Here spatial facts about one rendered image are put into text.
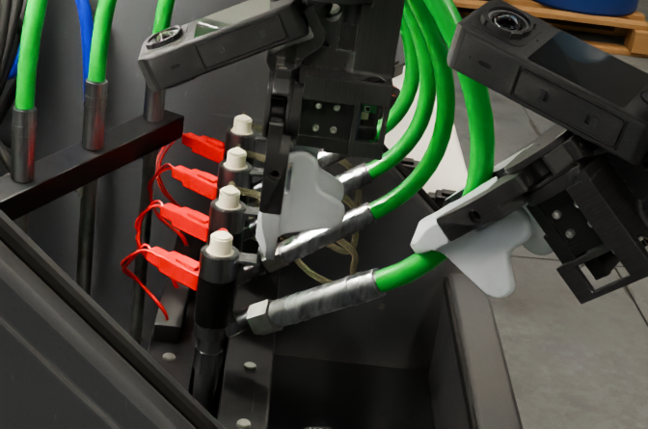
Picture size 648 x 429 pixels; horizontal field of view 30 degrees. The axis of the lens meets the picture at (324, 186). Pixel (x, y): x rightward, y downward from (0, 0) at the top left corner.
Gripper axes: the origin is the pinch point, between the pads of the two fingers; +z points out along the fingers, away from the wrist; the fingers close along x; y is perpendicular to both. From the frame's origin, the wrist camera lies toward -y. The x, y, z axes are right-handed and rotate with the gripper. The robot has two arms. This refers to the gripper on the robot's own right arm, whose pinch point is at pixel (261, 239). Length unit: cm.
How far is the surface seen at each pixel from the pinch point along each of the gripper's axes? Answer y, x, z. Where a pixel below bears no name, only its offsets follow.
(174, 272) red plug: -6.1, 1.5, 4.3
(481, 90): 10.8, -14.6, -17.9
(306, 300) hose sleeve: 3.1, -11.7, -2.0
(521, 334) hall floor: 70, 189, 111
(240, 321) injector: -0.8, -0.6, 6.5
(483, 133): 11.3, -15.0, -15.6
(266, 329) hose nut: 0.9, -11.0, 0.8
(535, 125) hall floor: 99, 349, 111
